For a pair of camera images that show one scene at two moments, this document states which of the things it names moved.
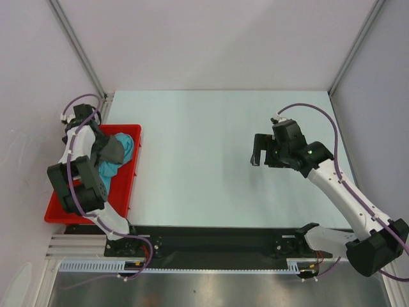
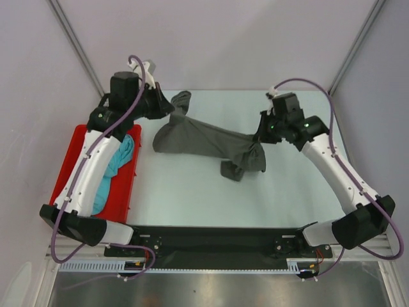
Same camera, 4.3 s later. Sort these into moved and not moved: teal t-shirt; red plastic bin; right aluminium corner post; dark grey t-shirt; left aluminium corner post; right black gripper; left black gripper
Moved: right black gripper; dark grey t-shirt; left black gripper
Not moved: red plastic bin; left aluminium corner post; right aluminium corner post; teal t-shirt
